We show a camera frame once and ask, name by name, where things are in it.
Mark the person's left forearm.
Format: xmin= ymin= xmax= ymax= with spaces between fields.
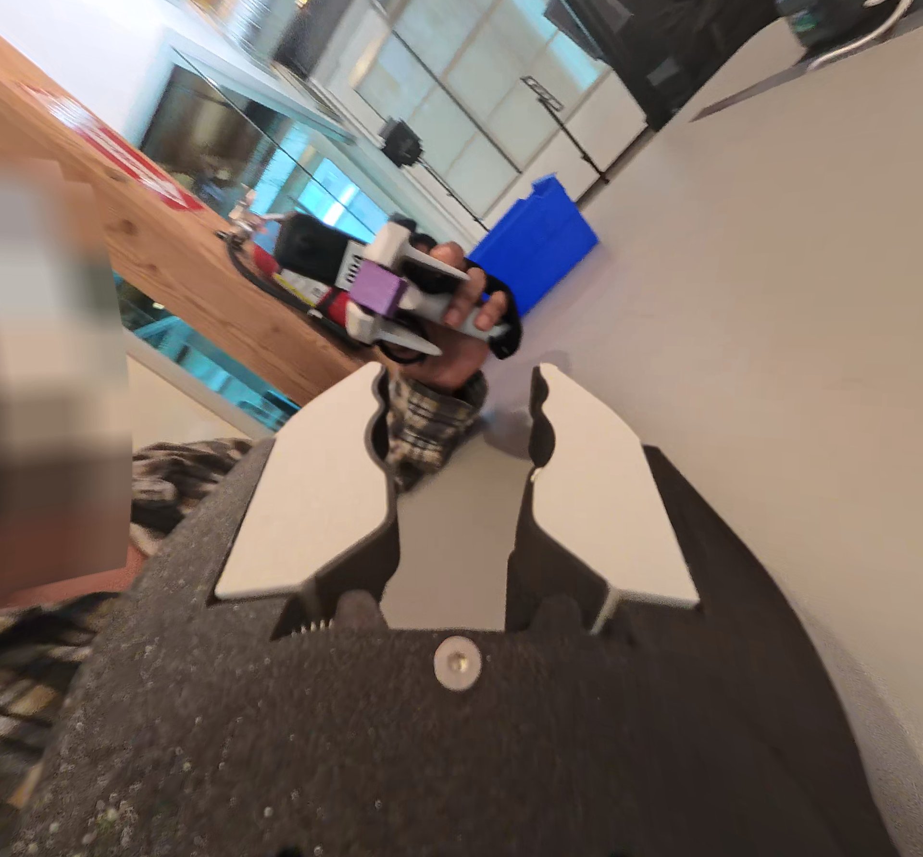
xmin=386 ymin=370 xmax=490 ymax=490

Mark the red sign sticker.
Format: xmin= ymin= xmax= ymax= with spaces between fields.
xmin=18 ymin=81 xmax=206 ymax=212

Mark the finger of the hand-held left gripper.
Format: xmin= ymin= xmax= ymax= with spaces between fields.
xmin=346 ymin=302 xmax=442 ymax=358
xmin=371 ymin=222 xmax=471 ymax=282

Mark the blue plastic bin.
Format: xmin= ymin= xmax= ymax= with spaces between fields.
xmin=467 ymin=173 xmax=601 ymax=318

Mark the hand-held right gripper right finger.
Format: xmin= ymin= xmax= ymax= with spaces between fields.
xmin=530 ymin=364 xmax=702 ymax=634

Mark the purple cube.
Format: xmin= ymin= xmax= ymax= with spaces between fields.
xmin=355 ymin=262 xmax=408 ymax=318

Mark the black sign stand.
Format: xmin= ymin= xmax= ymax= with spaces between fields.
xmin=521 ymin=74 xmax=610 ymax=183

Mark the person's left hand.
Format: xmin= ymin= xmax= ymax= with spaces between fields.
xmin=395 ymin=242 xmax=509 ymax=392

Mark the white charging cable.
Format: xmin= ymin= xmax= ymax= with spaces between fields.
xmin=808 ymin=0 xmax=917 ymax=72

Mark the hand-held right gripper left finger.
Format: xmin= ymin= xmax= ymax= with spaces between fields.
xmin=213 ymin=361 xmax=401 ymax=600

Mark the red fire extinguisher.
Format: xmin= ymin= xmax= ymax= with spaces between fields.
xmin=216 ymin=189 xmax=365 ymax=349

